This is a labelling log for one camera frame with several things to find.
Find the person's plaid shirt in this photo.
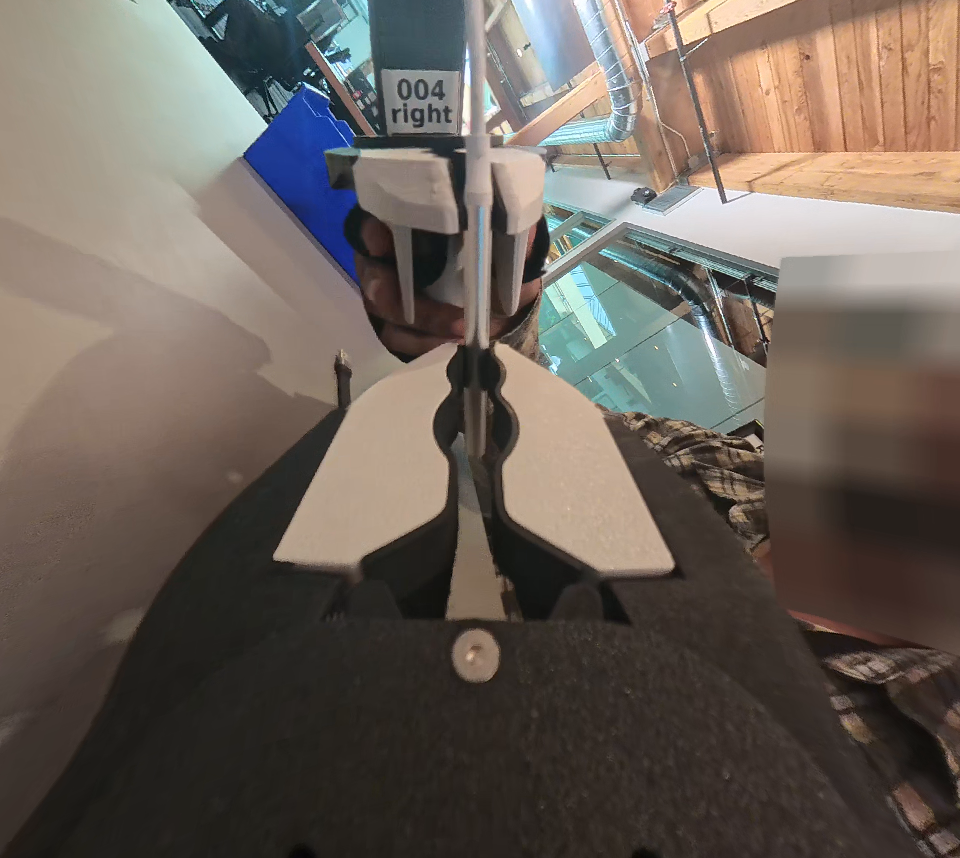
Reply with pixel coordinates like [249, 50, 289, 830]
[821, 648, 960, 858]

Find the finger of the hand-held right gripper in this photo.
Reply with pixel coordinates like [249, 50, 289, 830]
[489, 149, 544, 319]
[352, 149, 460, 324]

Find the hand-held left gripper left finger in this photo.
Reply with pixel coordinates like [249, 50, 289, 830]
[273, 342, 461, 612]

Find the silver usb hub white cable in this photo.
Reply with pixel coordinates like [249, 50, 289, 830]
[452, 0, 498, 465]

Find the person's right forearm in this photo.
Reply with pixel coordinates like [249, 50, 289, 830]
[516, 288, 772, 555]

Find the blue plastic bin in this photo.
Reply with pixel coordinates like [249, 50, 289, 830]
[243, 86, 361, 285]

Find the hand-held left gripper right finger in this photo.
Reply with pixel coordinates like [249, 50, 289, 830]
[491, 344, 676, 612]

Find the silver ventilation duct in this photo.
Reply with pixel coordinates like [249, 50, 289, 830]
[573, 0, 646, 147]

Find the person's right hand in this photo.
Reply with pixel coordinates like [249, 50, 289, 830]
[348, 206, 550, 362]

